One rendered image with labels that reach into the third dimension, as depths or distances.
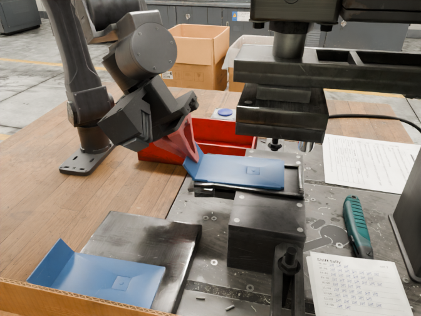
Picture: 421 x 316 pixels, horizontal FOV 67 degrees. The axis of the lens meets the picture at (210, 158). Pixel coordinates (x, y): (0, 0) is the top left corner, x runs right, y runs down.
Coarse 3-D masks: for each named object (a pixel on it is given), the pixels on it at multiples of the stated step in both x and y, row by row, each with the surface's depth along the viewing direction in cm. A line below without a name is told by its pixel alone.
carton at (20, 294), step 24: (0, 288) 37; (24, 288) 36; (48, 288) 36; (0, 312) 40; (24, 312) 39; (48, 312) 38; (72, 312) 37; (96, 312) 35; (120, 312) 34; (144, 312) 33
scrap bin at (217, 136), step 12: (192, 120) 76; (204, 120) 75; (216, 120) 74; (228, 120) 74; (204, 132) 77; (216, 132) 76; (228, 132) 75; (204, 144) 65; (216, 144) 76; (228, 144) 76; (240, 144) 76; (252, 144) 65; (144, 156) 70; (156, 156) 69; (168, 156) 68
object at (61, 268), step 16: (48, 256) 42; (64, 256) 44; (80, 256) 45; (96, 256) 45; (32, 272) 40; (48, 272) 42; (64, 272) 43; (80, 272) 43; (96, 272) 43; (112, 272) 43; (128, 272) 43; (144, 272) 43; (160, 272) 43; (64, 288) 41; (80, 288) 41; (96, 288) 41; (128, 288) 41; (144, 288) 41; (128, 304) 39; (144, 304) 39
